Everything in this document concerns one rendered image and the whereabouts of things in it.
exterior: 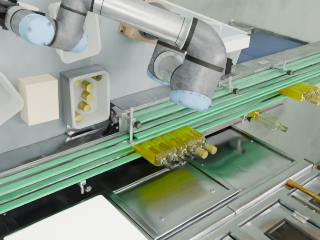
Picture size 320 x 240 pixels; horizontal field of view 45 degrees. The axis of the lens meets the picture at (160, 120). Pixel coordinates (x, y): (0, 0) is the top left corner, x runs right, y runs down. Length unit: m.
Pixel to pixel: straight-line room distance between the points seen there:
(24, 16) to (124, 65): 0.76
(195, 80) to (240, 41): 1.12
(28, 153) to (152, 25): 0.77
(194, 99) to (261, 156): 1.02
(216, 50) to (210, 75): 0.07
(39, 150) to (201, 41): 0.82
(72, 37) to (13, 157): 0.63
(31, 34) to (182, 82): 0.41
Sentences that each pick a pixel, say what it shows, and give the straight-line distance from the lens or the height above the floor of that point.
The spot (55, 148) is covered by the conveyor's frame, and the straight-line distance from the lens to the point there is 1.60.
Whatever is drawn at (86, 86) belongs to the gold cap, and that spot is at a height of 0.81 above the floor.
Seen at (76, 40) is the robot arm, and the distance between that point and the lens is 1.11.
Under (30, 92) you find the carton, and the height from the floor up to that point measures 0.83.
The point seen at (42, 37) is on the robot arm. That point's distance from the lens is 1.04.
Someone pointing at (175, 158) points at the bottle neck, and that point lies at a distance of 1.62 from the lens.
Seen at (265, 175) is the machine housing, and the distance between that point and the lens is 1.91.
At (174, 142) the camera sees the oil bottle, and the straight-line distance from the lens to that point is 1.69.
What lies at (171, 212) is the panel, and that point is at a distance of 1.56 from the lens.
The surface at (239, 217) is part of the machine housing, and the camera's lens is 1.62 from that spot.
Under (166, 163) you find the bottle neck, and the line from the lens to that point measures 1.58.
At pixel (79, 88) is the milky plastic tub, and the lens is 1.62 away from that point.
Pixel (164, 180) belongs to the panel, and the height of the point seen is 1.07.
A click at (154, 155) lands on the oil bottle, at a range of 1.60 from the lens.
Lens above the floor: 2.08
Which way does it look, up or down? 42 degrees down
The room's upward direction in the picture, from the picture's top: 121 degrees clockwise
